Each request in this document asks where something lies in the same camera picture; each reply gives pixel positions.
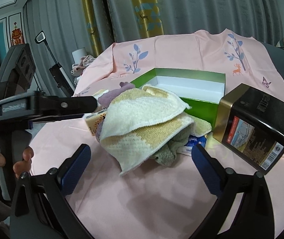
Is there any grey curtain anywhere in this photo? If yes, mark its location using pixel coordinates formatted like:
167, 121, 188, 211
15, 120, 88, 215
23, 0, 284, 96

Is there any purple cloth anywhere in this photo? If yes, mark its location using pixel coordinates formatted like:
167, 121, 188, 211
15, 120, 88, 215
95, 82, 135, 142

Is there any black camera module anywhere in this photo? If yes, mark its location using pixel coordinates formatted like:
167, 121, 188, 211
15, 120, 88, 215
0, 44, 36, 100

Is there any pink printed tablecloth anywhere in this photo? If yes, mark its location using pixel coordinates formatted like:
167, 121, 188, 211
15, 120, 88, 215
31, 30, 284, 238

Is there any black gold tin box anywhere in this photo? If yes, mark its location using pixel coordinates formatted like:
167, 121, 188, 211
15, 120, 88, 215
213, 84, 284, 175

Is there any black stand with mirror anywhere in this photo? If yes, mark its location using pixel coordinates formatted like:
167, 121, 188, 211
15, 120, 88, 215
35, 31, 75, 97

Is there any yellow patterned curtain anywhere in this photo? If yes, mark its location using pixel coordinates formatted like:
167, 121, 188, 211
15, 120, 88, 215
82, 0, 163, 56

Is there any person's left hand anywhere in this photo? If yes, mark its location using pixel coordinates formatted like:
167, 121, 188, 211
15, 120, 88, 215
0, 146, 35, 179

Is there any blue white small packet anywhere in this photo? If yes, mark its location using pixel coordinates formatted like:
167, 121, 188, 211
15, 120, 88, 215
177, 135, 207, 157

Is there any yellow tissue pack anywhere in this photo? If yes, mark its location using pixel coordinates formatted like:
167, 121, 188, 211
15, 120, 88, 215
82, 103, 107, 136

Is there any white cylinder lamp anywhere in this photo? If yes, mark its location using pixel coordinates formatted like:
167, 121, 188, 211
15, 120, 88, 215
71, 48, 87, 64

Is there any green cardboard box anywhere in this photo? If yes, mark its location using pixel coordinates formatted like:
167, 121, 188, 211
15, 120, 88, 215
132, 68, 226, 127

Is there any olive green cloth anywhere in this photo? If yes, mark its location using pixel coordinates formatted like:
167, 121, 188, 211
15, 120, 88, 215
150, 116, 212, 167

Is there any pink clothes pile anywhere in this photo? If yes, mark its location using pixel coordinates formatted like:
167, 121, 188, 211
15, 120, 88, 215
71, 55, 95, 77

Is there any red ornament wall picture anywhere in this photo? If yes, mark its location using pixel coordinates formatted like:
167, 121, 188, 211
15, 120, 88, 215
8, 12, 26, 46

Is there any cream yellow towel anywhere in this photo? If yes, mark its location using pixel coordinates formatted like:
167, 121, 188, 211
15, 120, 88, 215
99, 84, 194, 176

